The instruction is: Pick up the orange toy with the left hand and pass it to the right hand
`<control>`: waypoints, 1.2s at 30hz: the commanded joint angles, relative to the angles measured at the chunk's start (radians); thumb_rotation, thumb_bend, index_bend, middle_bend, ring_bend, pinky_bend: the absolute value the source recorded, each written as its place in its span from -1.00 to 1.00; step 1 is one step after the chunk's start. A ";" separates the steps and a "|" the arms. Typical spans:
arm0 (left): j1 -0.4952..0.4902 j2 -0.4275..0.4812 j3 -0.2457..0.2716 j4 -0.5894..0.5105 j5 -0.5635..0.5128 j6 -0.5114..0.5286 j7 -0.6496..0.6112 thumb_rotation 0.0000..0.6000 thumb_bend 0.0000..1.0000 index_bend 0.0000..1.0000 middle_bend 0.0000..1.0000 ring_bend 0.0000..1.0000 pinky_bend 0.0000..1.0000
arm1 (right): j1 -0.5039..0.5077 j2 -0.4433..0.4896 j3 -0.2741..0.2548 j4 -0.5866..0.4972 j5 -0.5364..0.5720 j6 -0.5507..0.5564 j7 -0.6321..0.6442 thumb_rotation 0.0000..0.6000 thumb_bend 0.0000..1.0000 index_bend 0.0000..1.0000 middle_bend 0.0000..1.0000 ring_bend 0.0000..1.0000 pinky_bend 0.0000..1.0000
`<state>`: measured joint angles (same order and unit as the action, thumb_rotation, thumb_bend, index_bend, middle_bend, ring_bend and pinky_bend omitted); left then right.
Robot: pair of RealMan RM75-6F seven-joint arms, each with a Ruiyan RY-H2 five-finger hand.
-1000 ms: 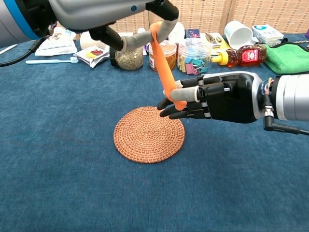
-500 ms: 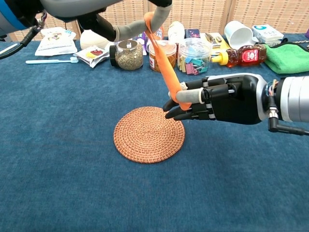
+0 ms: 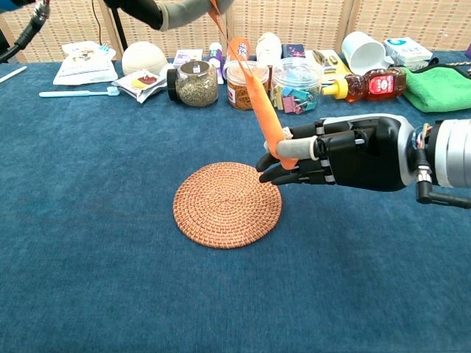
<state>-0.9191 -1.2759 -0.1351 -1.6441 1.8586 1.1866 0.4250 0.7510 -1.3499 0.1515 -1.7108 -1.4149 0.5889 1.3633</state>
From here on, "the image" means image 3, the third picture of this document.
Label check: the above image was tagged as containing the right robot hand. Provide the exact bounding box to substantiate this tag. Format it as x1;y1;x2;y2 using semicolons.
256;113;417;192

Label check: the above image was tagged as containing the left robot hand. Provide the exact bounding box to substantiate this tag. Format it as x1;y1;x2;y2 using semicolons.
102;0;236;32

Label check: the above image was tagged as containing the purple white juice carton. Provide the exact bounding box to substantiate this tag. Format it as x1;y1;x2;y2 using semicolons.
171;49;204;71

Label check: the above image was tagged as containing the beige bowl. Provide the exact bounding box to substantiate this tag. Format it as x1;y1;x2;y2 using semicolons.
121;40;169;77

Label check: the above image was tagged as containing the honey bottle yellow cap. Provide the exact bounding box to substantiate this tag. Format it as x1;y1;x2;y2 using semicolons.
322;67;408;104

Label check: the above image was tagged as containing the black tripod pole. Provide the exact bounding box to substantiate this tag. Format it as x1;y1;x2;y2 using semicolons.
108;7;128;56

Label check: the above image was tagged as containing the glass jar with seeds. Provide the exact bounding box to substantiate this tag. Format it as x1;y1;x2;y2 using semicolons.
166;60;220;108

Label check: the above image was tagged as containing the small cake snack packet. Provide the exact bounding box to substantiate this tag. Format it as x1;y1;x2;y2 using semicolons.
111;69;169;104

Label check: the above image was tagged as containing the green microfibre cloth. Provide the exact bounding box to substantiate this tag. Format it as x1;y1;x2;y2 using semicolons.
399;64;471;114

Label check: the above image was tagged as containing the plastic jar of rubber bands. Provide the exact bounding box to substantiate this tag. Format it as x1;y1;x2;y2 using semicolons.
224;60;272;111

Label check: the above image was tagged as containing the clear tub of binder clips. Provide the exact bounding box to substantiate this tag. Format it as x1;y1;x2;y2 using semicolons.
270;57;325;115

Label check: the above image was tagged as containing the razor in yellow blister pack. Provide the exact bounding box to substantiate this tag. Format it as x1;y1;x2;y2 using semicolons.
311;49;353;88

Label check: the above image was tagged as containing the light blue mug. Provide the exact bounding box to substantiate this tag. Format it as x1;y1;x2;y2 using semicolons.
341;31;394;76

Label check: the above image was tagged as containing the white blue milk carton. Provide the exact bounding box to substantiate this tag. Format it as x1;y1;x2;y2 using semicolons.
383;36;434;73

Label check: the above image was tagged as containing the white printed snack bag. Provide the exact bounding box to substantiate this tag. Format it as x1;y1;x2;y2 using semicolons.
52;40;119;86

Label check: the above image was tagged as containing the dark blue box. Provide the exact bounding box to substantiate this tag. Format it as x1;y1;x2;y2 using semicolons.
281;43;306;60

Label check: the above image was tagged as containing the light blue toothbrush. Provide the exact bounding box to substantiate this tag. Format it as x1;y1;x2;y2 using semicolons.
38;87;121;99

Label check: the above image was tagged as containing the round woven rattan coaster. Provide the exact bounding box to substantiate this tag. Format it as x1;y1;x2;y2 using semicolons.
172;161;283;250

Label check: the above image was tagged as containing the white plastic spoon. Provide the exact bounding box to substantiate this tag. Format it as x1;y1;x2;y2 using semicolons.
0;65;29;84

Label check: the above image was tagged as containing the blue carpet table cover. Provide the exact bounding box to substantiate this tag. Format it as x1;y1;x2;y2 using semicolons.
0;51;471;353

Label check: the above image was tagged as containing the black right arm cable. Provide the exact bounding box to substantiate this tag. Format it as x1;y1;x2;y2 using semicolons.
415;168;471;210

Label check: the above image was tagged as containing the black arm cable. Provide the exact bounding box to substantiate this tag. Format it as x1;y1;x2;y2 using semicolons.
415;168;471;210
0;0;52;63

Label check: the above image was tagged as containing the thin black hanging cable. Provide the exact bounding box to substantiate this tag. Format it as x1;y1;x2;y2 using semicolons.
91;0;104;43

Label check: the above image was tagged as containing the coiled beige rope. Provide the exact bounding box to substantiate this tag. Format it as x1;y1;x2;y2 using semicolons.
439;58;471;74

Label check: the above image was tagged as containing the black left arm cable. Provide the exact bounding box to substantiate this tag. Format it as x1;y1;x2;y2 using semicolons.
0;0;52;63

